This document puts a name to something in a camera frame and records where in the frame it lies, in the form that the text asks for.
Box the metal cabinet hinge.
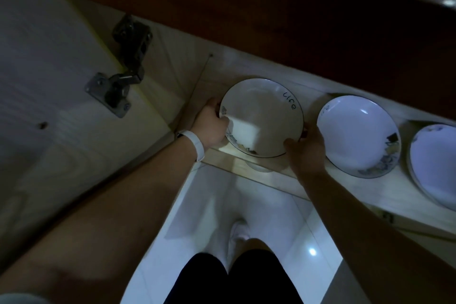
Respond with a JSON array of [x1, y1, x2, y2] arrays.
[[84, 15, 154, 119]]

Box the white plate with handwritten lettering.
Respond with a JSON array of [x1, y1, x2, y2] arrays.
[[219, 78, 305, 158]]

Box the black shorts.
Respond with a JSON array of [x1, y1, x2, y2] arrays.
[[163, 248, 304, 304]]

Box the white wristband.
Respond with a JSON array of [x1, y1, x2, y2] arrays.
[[175, 130, 206, 163]]

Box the white plate with dark rim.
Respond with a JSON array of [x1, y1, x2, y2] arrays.
[[407, 123, 456, 212], [317, 95, 402, 179]]

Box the person's right hand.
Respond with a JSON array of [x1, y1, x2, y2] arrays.
[[283, 125, 328, 178]]

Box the person's left forearm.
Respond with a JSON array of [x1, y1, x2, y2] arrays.
[[0, 138, 200, 304]]

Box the light wood cabinet shelf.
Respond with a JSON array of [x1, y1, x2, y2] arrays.
[[125, 12, 456, 244]]

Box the white shoe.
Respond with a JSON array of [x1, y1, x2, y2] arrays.
[[229, 219, 250, 244]]

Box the person's right forearm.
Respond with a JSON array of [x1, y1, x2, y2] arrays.
[[297, 169, 456, 304]]

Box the light wood cabinet door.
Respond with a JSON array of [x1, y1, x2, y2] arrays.
[[0, 0, 179, 274]]

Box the person's left hand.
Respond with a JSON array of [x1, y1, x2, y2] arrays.
[[190, 96, 231, 151]]

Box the dark brown wooden counter edge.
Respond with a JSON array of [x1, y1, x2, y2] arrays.
[[0, 0, 456, 121]]

